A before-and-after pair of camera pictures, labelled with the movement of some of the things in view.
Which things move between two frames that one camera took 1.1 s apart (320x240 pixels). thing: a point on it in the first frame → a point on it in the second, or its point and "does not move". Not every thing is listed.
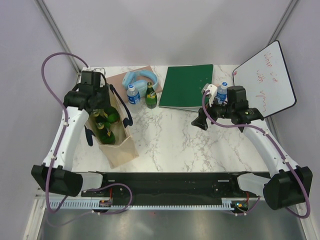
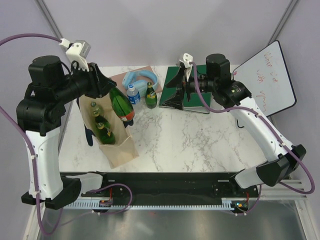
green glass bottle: [151, 98] does not move
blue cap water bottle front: [133, 96] does not move
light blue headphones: [129, 79] does not move
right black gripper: [200, 121] → [179, 81]
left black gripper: [105, 89] → [99, 83]
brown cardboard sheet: [142, 77] does not move
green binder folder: [183, 85] does not move
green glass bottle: [113, 115] → [122, 106]
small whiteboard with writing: [266, 77] does not move
